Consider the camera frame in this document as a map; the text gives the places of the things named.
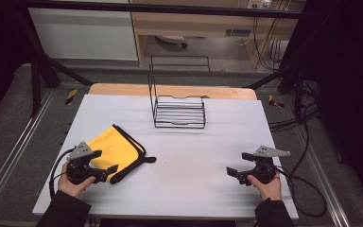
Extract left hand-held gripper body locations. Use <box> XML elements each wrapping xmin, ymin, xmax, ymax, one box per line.
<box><xmin>65</xmin><ymin>141</ymin><xmax>109</xmax><ymax>185</ymax></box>

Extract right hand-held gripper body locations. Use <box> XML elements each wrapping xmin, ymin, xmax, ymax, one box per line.
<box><xmin>239</xmin><ymin>145</ymin><xmax>292</xmax><ymax>185</ymax></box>

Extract yellow cloth with black trim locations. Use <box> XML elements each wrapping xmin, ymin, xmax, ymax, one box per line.
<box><xmin>86</xmin><ymin>123</ymin><xmax>157</xmax><ymax>185</ymax></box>

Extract person's left hand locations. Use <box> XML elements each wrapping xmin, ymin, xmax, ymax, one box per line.
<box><xmin>57</xmin><ymin>160</ymin><xmax>97</xmax><ymax>200</ymax></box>

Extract person's right hand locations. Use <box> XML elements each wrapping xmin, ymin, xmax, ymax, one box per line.
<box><xmin>247</xmin><ymin>171</ymin><xmax>284</xmax><ymax>201</ymax></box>

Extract yellow black tape marker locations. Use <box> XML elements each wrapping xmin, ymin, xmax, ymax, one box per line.
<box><xmin>268</xmin><ymin>94</ymin><xmax>285</xmax><ymax>110</ymax></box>
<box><xmin>64</xmin><ymin>88</ymin><xmax>78</xmax><ymax>107</ymax></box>

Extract wooden table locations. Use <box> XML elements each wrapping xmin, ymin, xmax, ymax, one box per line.
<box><xmin>87</xmin><ymin>82</ymin><xmax>259</xmax><ymax>101</ymax></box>

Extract black curtain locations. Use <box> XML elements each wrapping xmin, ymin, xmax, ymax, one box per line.
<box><xmin>283</xmin><ymin>0</ymin><xmax>363</xmax><ymax>216</ymax></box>
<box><xmin>0</xmin><ymin>0</ymin><xmax>34</xmax><ymax>127</ymax></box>

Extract white cabinet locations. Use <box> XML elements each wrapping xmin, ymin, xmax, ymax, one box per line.
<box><xmin>27</xmin><ymin>0</ymin><xmax>139</xmax><ymax>61</ymax></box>

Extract white chair base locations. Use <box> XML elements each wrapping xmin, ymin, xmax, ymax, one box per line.
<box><xmin>155</xmin><ymin>34</ymin><xmax>189</xmax><ymax>49</ymax></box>

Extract white power strip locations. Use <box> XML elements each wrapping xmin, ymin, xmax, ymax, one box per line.
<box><xmin>247</xmin><ymin>0</ymin><xmax>272</xmax><ymax>9</ymax></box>

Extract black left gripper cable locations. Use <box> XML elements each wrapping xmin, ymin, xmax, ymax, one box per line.
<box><xmin>48</xmin><ymin>147</ymin><xmax>77</xmax><ymax>201</ymax></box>

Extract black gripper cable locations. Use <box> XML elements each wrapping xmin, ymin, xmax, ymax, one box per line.
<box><xmin>48</xmin><ymin>147</ymin><xmax>77</xmax><ymax>201</ymax></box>
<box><xmin>273</xmin><ymin>165</ymin><xmax>328</xmax><ymax>218</ymax></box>

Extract bundle of black floor cables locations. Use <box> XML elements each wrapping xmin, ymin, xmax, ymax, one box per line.
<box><xmin>268</xmin><ymin>81</ymin><xmax>320</xmax><ymax>133</ymax></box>

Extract aluminium rail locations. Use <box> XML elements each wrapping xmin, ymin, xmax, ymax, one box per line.
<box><xmin>294</xmin><ymin>124</ymin><xmax>353</xmax><ymax>227</ymax></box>
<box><xmin>0</xmin><ymin>90</ymin><xmax>56</xmax><ymax>220</ymax></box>

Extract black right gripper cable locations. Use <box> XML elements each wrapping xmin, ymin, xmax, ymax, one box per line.
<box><xmin>273</xmin><ymin>165</ymin><xmax>328</xmax><ymax>218</ymax></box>

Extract black wire rack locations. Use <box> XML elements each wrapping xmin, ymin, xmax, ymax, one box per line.
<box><xmin>147</xmin><ymin>55</ymin><xmax>212</xmax><ymax>130</ymax></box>

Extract black metal frame post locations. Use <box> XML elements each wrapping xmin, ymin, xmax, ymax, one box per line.
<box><xmin>29</xmin><ymin>58</ymin><xmax>43</xmax><ymax>118</ymax></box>
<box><xmin>293</xmin><ymin>67</ymin><xmax>304</xmax><ymax>123</ymax></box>

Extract hanging black cables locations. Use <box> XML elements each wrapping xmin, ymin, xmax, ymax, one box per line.
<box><xmin>251</xmin><ymin>15</ymin><xmax>289</xmax><ymax>72</ymax></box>

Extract black metal frame bar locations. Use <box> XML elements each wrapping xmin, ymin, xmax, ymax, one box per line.
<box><xmin>23</xmin><ymin>0</ymin><xmax>308</xmax><ymax>19</ymax></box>

